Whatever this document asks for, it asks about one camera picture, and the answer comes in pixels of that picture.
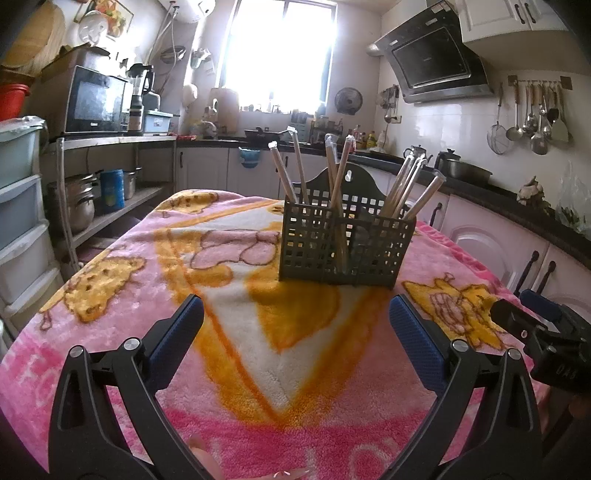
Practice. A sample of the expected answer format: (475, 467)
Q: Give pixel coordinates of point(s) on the kitchen window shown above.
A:
(277, 50)

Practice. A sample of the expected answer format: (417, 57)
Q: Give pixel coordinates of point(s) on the row of condiment bottles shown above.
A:
(367, 141)

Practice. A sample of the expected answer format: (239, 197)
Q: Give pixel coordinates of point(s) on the metal shelf table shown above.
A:
(115, 141)

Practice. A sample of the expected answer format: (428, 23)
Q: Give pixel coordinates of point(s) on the brown vegetable bundle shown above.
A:
(533, 191)

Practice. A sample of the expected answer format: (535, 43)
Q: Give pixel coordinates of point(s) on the large steel ladle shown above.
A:
(539, 144)

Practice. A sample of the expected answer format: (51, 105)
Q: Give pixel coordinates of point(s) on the small steel ladle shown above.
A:
(514, 133)

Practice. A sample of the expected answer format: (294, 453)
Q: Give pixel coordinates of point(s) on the spice rack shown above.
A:
(323, 127)

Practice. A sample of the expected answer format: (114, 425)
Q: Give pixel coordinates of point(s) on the black microwave oven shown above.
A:
(94, 101)

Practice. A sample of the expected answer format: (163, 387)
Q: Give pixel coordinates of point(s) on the wall socket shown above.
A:
(392, 119)

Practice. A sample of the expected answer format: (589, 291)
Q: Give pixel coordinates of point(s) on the red plastic bucket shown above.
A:
(14, 101)

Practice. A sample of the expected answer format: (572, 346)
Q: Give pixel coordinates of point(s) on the blue canister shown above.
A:
(112, 191)

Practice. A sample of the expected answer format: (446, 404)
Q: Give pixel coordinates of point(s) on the cream plastic jug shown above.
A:
(225, 113)

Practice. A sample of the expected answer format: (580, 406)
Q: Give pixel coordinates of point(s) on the white water heater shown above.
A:
(189, 9)

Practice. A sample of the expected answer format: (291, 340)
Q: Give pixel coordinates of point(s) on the bunch of chopsticks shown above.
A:
(282, 170)

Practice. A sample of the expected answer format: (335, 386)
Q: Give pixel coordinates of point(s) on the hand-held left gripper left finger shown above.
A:
(178, 330)

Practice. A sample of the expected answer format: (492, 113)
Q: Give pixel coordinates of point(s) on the large steel pot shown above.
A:
(76, 205)

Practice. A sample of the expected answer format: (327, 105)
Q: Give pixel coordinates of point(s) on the clear plastic bag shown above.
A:
(575, 198)

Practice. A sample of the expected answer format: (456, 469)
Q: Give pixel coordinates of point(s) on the white round cover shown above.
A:
(92, 27)

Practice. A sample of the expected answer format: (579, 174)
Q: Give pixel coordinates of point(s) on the pink printed blanket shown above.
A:
(138, 286)

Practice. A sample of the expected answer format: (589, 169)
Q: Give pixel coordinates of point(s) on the blue hanging basket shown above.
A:
(249, 158)

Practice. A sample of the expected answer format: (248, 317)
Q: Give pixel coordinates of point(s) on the utensil hanging rail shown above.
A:
(540, 82)

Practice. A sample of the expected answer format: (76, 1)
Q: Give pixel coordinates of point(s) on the dark green utensil holder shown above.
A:
(323, 249)

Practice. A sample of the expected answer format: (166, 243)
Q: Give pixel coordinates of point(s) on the fruit wall picture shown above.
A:
(117, 16)

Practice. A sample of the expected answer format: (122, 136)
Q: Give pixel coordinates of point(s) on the steel kettle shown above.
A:
(415, 154)

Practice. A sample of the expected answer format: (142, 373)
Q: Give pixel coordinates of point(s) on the white spatula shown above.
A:
(561, 131)

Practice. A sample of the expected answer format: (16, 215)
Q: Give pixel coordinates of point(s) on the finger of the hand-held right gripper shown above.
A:
(540, 304)
(517, 321)

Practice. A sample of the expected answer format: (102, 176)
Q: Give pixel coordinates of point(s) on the plastic drawer unit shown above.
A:
(21, 203)

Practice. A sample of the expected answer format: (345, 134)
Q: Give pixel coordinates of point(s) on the small steel pot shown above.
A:
(131, 184)

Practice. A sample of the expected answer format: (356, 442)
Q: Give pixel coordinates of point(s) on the blue-grey storage box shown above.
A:
(159, 122)

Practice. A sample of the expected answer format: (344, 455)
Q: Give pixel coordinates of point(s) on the steel basin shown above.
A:
(471, 171)

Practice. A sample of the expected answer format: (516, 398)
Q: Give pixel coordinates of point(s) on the dark lidded pot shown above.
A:
(445, 157)

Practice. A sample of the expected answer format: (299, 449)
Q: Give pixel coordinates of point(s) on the white wall cabinet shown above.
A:
(503, 18)

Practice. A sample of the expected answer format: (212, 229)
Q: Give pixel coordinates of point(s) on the black blender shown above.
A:
(138, 92)

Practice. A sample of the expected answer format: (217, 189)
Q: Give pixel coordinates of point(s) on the black range hood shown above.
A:
(434, 60)

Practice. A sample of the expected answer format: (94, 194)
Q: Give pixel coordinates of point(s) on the black frying pan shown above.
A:
(263, 136)

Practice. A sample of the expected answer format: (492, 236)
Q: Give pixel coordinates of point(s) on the round bamboo tray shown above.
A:
(32, 37)

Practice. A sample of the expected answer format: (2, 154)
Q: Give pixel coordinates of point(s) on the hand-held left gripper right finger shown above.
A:
(415, 341)

